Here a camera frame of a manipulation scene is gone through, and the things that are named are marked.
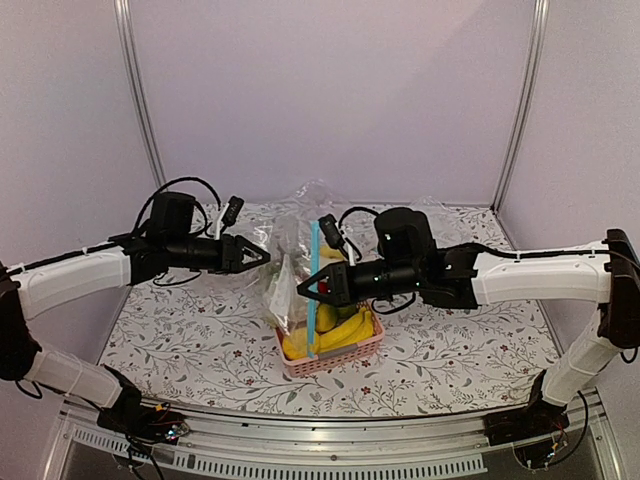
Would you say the aluminium left corner post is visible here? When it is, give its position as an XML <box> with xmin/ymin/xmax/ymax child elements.
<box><xmin>113</xmin><ymin>0</ymin><xmax>167</xmax><ymax>187</ymax></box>

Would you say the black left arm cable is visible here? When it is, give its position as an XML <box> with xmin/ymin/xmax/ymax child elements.
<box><xmin>132</xmin><ymin>175</ymin><xmax>224</xmax><ymax>236</ymax></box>

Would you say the yellow toy banana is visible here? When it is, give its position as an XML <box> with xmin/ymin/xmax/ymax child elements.
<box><xmin>318</xmin><ymin>308</ymin><xmax>375</xmax><ymax>353</ymax></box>

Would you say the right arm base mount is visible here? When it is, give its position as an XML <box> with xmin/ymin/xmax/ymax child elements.
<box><xmin>483</xmin><ymin>371</ymin><xmax>569</xmax><ymax>470</ymax></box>

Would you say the yellow toy lemon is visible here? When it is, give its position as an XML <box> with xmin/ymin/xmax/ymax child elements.
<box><xmin>282</xmin><ymin>328</ymin><xmax>315</xmax><ymax>361</ymax></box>

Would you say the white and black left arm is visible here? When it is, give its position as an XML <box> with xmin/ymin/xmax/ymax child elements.
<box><xmin>1</xmin><ymin>191</ymin><xmax>270</xmax><ymax>434</ymax></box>

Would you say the crumpled clear plastic bag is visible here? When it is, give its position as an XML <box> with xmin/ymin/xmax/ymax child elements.
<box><xmin>292</xmin><ymin>179</ymin><xmax>348</xmax><ymax>209</ymax></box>

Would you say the yellow green toy mango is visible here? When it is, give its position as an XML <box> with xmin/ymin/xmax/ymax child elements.
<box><xmin>315</xmin><ymin>304</ymin><xmax>338</xmax><ymax>334</ymax></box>

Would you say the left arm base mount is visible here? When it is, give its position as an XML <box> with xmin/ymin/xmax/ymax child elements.
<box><xmin>97</xmin><ymin>366</ymin><xmax>190</xmax><ymax>445</ymax></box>

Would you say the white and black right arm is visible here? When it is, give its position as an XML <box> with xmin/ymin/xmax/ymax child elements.
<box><xmin>297</xmin><ymin>207</ymin><xmax>639</xmax><ymax>436</ymax></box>

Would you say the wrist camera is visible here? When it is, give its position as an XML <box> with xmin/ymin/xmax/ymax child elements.
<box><xmin>318</xmin><ymin>214</ymin><xmax>345</xmax><ymax>250</ymax></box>
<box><xmin>222</xmin><ymin>196</ymin><xmax>245</xmax><ymax>227</ymax></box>

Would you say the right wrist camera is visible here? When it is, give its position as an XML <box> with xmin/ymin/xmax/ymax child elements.
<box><xmin>318</xmin><ymin>214</ymin><xmax>345</xmax><ymax>250</ymax></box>

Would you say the aluminium right corner post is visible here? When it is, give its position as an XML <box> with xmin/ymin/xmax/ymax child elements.
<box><xmin>491</xmin><ymin>0</ymin><xmax>550</xmax><ymax>213</ymax></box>

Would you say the clear zip top bag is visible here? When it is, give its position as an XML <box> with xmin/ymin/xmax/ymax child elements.
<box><xmin>258</xmin><ymin>214</ymin><xmax>319</xmax><ymax>354</ymax></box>

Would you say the floral patterned table mat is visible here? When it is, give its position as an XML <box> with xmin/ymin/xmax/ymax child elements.
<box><xmin>101</xmin><ymin>200</ymin><xmax>558</xmax><ymax>417</ymax></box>

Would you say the pink perforated plastic basket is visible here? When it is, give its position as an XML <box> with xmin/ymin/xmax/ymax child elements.
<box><xmin>276</xmin><ymin>302</ymin><xmax>385</xmax><ymax>378</ymax></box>

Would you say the aluminium corner post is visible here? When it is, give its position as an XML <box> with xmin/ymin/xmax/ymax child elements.
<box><xmin>113</xmin><ymin>0</ymin><xmax>167</xmax><ymax>187</ymax></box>
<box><xmin>491</xmin><ymin>0</ymin><xmax>550</xmax><ymax>213</ymax></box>

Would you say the aluminium front frame rail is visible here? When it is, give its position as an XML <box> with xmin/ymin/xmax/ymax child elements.
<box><xmin>41</xmin><ymin>390</ymin><xmax>626</xmax><ymax>479</ymax></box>

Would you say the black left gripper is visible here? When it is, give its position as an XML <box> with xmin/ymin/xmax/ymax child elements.
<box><xmin>166</xmin><ymin>233</ymin><xmax>270</xmax><ymax>275</ymax></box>

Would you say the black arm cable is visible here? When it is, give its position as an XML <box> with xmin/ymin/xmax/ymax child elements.
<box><xmin>337</xmin><ymin>205</ymin><xmax>640</xmax><ymax>281</ymax></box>
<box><xmin>132</xmin><ymin>175</ymin><xmax>224</xmax><ymax>236</ymax></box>

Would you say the green toy pear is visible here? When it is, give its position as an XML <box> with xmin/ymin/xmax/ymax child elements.
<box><xmin>336</xmin><ymin>305</ymin><xmax>359</xmax><ymax>320</ymax></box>

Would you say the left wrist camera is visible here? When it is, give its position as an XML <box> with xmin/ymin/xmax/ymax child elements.
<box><xmin>222</xmin><ymin>196</ymin><xmax>245</xmax><ymax>227</ymax></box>

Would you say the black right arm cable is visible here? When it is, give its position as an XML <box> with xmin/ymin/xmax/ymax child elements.
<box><xmin>337</xmin><ymin>205</ymin><xmax>640</xmax><ymax>281</ymax></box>

